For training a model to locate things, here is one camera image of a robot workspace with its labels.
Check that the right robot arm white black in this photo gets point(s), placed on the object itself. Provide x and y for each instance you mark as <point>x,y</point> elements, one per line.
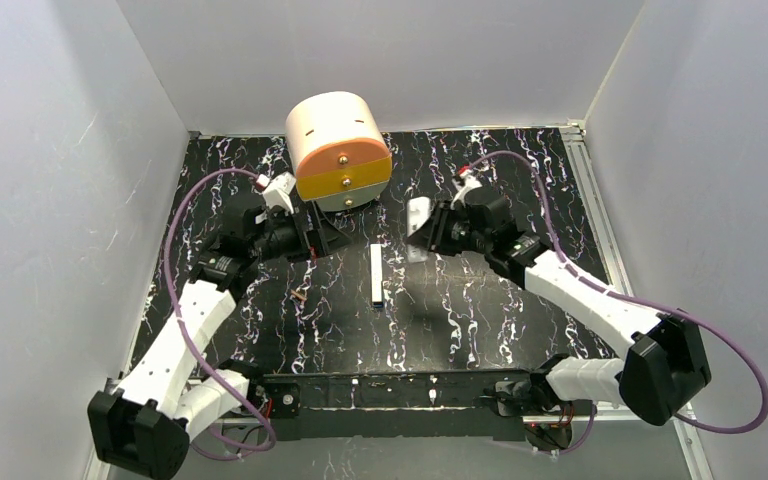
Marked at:
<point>660,362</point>

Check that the aluminium frame rail front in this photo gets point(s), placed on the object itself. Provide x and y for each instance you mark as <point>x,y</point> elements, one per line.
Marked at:
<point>504,394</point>

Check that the white remote control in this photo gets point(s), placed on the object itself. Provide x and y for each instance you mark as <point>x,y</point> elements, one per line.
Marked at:
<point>418,212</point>

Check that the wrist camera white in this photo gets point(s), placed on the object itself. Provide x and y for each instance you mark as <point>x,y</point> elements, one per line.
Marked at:
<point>276,191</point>
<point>464,184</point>

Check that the aluminium frame rail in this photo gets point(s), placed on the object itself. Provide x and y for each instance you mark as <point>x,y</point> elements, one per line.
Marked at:
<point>504,394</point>
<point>573,139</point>

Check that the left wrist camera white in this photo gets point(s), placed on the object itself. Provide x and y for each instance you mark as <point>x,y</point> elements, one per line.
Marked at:
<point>276,191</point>

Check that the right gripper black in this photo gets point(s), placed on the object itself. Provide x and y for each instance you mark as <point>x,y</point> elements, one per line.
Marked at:
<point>437,229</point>

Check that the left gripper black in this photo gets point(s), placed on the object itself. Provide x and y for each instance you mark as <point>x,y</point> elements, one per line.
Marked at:
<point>312,232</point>

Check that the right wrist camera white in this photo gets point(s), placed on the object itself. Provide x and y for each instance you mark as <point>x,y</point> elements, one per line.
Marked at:
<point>464,184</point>

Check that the round pastel drawer box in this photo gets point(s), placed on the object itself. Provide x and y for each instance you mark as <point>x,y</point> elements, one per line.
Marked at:
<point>339,157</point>

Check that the white remote battery cover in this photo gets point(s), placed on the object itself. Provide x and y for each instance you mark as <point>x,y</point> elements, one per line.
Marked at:
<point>376,275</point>

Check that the black marble pattern mat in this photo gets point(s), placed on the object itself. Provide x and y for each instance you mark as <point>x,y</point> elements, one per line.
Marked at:
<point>440,314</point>

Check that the aluminium frame rail right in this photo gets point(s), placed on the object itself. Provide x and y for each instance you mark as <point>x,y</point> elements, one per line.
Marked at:
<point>573,139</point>

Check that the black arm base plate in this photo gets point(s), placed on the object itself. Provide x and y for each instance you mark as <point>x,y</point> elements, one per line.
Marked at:
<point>471,423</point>

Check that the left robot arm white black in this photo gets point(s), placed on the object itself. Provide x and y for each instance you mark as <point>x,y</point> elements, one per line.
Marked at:
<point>147,423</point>

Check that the small brown battery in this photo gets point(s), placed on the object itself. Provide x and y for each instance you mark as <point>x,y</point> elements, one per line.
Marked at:
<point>298,295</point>

